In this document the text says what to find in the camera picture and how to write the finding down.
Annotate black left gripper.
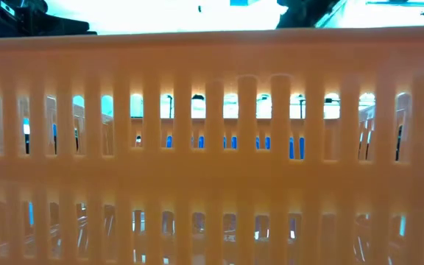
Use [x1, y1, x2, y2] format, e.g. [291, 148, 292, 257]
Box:
[0, 0, 98, 39]

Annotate orange slotted plastic basket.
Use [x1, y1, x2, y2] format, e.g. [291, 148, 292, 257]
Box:
[0, 26, 424, 265]

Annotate blue slotted plastic basket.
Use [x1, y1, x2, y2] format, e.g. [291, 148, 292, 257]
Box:
[166, 135, 305, 160]

